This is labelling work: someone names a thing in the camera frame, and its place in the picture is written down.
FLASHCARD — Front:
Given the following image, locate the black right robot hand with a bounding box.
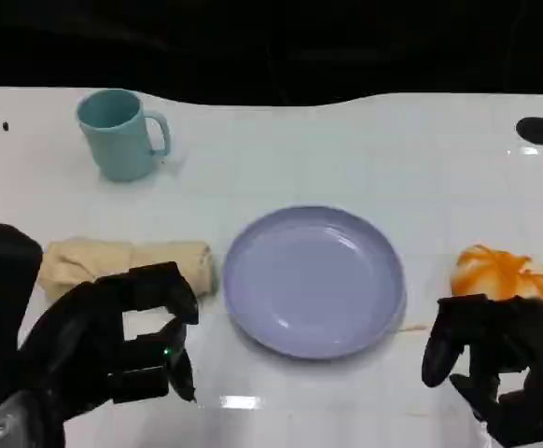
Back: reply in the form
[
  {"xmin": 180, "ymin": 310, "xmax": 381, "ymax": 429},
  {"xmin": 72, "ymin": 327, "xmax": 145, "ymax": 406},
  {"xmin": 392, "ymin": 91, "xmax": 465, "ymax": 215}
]
[{"xmin": 421, "ymin": 293, "xmax": 543, "ymax": 448}]

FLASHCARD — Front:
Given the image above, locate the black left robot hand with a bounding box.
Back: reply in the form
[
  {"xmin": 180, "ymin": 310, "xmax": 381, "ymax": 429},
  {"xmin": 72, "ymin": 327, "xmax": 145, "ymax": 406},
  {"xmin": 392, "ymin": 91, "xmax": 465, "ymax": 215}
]
[{"xmin": 17, "ymin": 261, "xmax": 202, "ymax": 428}]

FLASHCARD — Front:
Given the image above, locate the beige towel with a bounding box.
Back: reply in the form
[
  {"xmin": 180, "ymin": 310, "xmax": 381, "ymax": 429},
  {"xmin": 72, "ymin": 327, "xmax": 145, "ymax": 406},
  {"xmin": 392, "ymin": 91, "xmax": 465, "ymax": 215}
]
[{"xmin": 35, "ymin": 237, "xmax": 220, "ymax": 302}]

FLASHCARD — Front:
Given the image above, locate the orange and white bread roll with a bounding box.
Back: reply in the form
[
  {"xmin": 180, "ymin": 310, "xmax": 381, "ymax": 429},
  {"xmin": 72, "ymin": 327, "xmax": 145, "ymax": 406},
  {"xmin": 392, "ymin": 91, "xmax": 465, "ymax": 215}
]
[{"xmin": 450, "ymin": 242, "xmax": 543, "ymax": 308}]

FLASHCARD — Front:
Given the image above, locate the pale green mug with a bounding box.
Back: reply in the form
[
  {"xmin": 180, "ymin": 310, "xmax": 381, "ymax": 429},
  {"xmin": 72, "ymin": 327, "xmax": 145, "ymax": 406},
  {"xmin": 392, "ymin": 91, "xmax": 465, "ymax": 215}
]
[{"xmin": 76, "ymin": 89, "xmax": 173, "ymax": 183}]

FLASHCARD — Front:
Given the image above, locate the lilac plate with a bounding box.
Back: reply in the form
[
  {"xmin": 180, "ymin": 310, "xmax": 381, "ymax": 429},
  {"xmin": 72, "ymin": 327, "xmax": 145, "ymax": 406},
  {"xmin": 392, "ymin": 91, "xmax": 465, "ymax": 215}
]
[{"xmin": 222, "ymin": 203, "xmax": 408, "ymax": 361}]

